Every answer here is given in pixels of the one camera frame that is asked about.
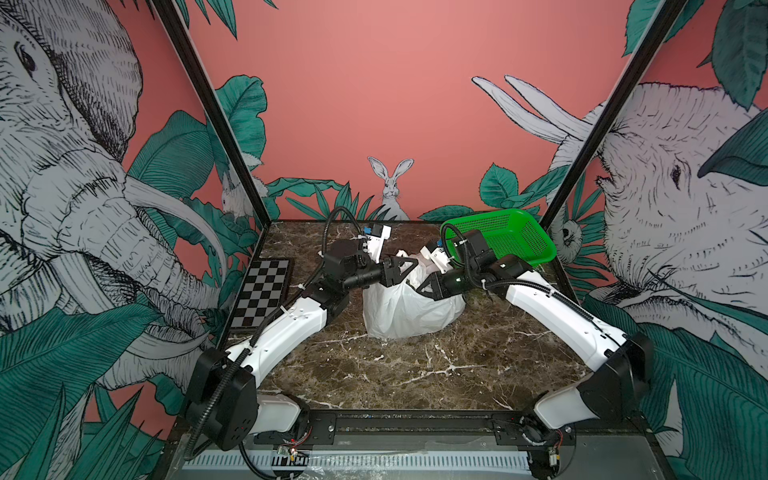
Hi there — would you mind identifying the white plastic bag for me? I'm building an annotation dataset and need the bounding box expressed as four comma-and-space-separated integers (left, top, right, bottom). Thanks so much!
363, 250, 466, 340

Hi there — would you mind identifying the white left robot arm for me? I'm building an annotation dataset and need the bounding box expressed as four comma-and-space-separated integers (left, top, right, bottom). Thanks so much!
181, 239, 418, 460

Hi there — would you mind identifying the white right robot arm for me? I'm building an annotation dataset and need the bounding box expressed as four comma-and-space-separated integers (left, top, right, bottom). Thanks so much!
417, 230, 654, 445

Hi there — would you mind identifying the green plastic mesh basket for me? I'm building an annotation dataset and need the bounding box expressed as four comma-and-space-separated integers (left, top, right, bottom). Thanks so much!
443, 209, 557, 267

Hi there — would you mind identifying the black white checkerboard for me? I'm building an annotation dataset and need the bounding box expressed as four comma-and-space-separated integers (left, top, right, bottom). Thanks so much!
230, 258, 293, 331

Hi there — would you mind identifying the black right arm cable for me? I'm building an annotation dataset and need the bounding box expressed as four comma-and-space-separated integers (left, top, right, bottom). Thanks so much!
439, 223, 607, 328

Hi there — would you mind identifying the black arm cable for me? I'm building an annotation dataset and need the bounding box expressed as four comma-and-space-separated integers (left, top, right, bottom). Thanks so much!
182, 206, 364, 460
439, 223, 607, 328

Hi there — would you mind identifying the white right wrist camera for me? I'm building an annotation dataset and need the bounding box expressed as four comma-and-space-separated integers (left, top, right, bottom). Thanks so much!
420, 246, 452, 274

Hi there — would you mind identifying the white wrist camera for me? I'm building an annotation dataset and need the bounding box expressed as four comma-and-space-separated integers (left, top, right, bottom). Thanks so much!
420, 246, 452, 274
363, 223, 391, 263

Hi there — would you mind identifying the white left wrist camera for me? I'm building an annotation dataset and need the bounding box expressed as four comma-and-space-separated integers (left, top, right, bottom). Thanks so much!
363, 223, 391, 263

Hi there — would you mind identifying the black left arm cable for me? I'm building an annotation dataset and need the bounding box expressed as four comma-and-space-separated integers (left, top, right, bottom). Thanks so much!
182, 206, 364, 460

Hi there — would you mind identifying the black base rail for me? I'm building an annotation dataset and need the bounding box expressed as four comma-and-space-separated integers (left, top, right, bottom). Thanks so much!
299, 409, 651, 449

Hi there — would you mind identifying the black left frame post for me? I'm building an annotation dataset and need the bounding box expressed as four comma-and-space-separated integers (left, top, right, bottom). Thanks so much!
151, 0, 272, 228

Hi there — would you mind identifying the black frame post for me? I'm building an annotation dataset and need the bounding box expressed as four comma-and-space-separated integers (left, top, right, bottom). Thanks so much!
540, 0, 687, 230
151, 0, 272, 228

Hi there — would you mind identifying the white slotted cable duct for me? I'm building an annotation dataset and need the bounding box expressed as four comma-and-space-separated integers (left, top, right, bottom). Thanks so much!
179, 449, 532, 476

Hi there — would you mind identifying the black right frame post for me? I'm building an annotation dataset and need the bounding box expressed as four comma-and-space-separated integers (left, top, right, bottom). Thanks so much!
540, 0, 687, 230

